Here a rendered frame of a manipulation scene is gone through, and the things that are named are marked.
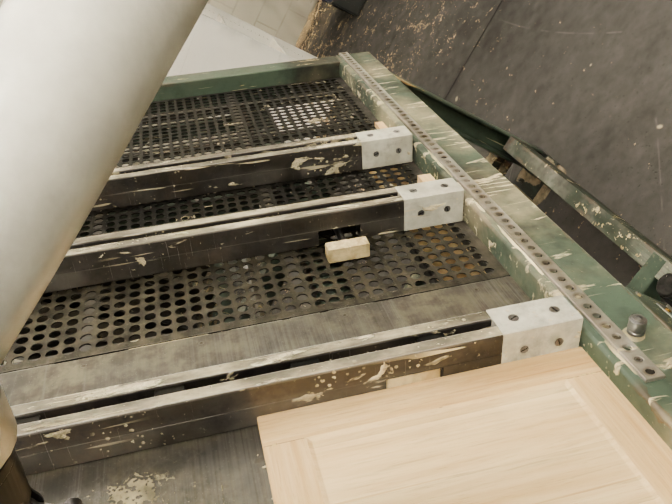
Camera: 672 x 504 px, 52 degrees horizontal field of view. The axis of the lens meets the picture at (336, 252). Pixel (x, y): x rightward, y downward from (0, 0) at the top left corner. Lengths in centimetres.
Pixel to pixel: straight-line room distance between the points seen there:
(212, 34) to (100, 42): 427
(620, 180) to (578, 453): 159
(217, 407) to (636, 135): 184
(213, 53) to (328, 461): 383
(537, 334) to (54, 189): 87
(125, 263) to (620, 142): 173
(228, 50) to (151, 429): 375
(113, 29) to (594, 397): 86
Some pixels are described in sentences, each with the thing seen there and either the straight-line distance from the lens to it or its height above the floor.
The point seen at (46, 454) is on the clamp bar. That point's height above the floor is 154.
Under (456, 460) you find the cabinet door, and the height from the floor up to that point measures 111.
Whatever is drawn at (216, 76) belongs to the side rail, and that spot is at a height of 124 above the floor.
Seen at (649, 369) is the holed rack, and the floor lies 88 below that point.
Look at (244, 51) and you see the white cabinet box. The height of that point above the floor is 70.
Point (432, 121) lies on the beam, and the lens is 177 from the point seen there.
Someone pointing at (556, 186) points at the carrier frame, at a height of 18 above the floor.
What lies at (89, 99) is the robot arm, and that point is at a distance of 23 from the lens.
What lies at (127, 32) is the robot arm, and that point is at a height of 166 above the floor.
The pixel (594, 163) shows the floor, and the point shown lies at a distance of 254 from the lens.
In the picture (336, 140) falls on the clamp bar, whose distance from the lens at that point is 162.
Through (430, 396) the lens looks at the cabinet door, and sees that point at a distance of 97.
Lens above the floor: 168
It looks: 25 degrees down
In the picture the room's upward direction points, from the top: 70 degrees counter-clockwise
